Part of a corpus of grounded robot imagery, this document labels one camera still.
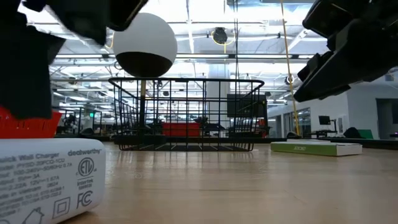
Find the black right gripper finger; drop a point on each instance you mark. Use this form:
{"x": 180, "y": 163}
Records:
{"x": 367, "y": 53}
{"x": 315, "y": 63}

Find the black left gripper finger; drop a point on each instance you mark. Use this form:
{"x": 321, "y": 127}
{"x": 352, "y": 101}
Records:
{"x": 25, "y": 77}
{"x": 77, "y": 15}

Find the white card reader box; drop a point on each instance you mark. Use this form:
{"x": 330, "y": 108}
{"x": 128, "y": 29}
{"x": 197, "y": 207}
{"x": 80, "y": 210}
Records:
{"x": 311, "y": 148}

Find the large white wall charger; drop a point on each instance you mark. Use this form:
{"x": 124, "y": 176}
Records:
{"x": 46, "y": 180}

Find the red storage bin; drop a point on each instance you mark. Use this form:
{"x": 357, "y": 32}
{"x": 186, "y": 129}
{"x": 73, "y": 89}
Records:
{"x": 180, "y": 129}

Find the red plastic basket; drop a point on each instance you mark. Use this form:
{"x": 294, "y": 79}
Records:
{"x": 28, "y": 129}

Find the black computer monitor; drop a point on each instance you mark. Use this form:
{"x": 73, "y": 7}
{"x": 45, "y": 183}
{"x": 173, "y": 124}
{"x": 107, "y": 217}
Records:
{"x": 324, "y": 120}

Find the white globe table lamp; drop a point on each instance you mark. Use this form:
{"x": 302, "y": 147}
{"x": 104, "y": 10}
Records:
{"x": 146, "y": 34}

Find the black bag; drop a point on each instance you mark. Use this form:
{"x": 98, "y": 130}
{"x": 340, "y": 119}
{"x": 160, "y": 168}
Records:
{"x": 351, "y": 133}

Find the green panel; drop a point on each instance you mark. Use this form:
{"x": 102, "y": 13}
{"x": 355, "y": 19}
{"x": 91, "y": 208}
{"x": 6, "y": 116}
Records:
{"x": 367, "y": 134}

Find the black display panel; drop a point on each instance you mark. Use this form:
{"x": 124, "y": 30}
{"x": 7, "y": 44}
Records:
{"x": 245, "y": 105}

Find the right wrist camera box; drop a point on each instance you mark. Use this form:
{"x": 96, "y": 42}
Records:
{"x": 342, "y": 12}

